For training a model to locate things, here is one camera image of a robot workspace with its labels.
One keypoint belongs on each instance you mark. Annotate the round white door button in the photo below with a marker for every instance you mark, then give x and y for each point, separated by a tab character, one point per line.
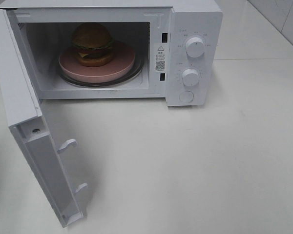
186	97

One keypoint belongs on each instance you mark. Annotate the white timer knob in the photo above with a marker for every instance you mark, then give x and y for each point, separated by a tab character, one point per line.
190	77

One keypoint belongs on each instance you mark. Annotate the pink round plate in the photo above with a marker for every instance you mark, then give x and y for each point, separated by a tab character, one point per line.
124	58

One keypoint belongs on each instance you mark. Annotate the white microwave oven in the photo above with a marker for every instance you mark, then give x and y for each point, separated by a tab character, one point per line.
33	35

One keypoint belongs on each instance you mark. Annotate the burger with lettuce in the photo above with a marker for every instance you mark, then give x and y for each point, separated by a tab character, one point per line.
92	44

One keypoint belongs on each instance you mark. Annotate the glass microwave turntable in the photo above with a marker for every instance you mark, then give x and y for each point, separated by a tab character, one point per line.
134	71

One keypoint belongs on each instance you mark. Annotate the white warning label sticker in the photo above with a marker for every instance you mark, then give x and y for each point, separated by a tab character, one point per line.
160	55

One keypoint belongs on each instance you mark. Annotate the white upper microwave knob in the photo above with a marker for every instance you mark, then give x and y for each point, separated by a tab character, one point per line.
195	46

